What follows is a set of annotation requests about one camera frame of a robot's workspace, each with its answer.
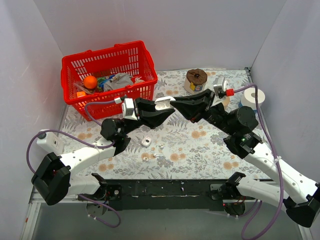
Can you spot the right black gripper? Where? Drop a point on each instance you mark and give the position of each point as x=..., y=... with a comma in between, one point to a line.
x=208, y=106

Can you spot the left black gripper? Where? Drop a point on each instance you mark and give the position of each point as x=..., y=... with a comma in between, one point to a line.
x=139, y=113

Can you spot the white oval earbud charging case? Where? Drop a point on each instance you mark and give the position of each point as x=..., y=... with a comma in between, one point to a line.
x=164, y=103

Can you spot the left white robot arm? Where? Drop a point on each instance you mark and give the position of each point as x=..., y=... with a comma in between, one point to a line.
x=58, y=175

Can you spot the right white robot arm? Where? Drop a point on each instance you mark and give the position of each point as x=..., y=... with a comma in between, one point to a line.
x=300, y=195

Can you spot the white square case with screen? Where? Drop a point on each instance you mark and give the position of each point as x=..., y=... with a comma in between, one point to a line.
x=146, y=142

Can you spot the brown topped paper roll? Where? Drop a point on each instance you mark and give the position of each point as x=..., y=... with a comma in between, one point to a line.
x=195, y=81

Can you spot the beige toilet paper roll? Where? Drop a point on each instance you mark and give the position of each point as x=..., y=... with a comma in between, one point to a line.
x=226, y=102

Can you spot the grey crumpled snack bag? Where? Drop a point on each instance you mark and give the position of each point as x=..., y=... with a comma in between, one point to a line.
x=117, y=81

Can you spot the red plastic shopping basket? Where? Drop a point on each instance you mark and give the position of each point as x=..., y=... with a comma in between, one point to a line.
x=126, y=69

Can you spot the floral patterned table mat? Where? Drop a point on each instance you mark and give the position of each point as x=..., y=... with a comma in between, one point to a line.
x=191, y=151

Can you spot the white toilet roll blue wrap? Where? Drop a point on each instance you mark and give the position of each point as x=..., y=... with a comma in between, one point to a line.
x=248, y=98

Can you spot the orange fruit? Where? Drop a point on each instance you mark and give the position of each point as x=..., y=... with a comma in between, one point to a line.
x=90, y=82

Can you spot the small orange box in basket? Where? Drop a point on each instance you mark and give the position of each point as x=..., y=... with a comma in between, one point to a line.
x=80, y=94

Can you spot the white box with grey knob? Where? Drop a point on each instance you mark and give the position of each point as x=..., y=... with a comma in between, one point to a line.
x=50, y=142

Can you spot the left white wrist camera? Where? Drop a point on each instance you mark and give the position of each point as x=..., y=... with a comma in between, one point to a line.
x=128, y=108

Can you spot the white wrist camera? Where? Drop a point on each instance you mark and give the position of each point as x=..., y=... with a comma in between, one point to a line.
x=128, y=108
x=221, y=88

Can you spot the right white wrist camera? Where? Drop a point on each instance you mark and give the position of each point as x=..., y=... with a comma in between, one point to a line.
x=221, y=88

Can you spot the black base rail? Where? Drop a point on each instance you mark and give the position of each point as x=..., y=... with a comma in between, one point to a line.
x=168, y=194

